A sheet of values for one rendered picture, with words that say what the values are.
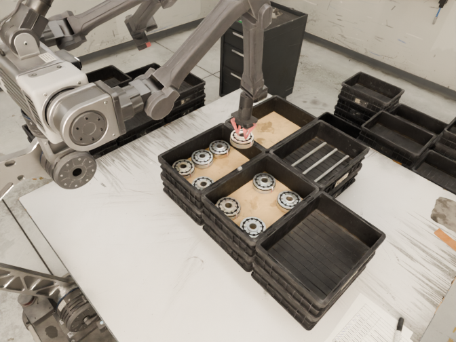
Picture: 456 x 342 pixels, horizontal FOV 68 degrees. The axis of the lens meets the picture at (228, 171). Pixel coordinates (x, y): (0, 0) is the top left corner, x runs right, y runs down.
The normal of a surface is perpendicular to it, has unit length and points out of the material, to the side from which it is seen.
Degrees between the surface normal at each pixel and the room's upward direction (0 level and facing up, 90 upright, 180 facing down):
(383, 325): 0
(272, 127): 0
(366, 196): 0
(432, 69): 90
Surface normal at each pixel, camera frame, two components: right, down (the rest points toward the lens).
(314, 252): 0.04, -0.71
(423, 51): -0.71, 0.47
